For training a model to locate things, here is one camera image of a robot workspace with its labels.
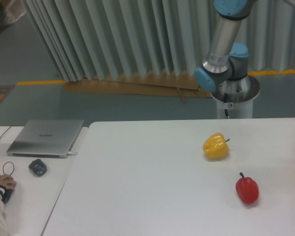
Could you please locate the person's hand at mouse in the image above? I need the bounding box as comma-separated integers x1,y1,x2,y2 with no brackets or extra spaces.
0,174,17,190

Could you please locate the black computer mouse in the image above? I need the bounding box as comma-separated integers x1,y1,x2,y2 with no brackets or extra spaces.
2,189,13,204

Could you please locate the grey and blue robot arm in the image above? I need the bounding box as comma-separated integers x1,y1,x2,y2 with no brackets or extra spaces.
194,0,295,91

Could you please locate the black open earbud case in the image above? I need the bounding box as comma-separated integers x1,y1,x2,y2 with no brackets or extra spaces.
29,159,48,177

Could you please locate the silver closed laptop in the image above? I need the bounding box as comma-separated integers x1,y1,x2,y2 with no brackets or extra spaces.
6,119,84,158

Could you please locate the white laptop charging plug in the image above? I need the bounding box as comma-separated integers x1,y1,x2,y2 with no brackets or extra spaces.
67,152,78,156

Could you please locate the grey folding partition screen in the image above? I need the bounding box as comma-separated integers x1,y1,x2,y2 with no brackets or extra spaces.
23,0,295,82

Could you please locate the clear plastic bag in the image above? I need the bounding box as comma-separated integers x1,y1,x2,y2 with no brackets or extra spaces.
0,0,26,25

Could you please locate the brown cardboard sheet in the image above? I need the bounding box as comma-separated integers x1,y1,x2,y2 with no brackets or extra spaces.
62,70,211,103

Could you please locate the yellow bell pepper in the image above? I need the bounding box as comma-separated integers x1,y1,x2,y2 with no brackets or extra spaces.
203,133,230,160

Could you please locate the red bell pepper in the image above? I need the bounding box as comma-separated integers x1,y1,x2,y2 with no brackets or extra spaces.
236,172,259,205

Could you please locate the black mouse cable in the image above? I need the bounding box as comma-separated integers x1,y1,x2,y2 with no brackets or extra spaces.
0,125,16,177

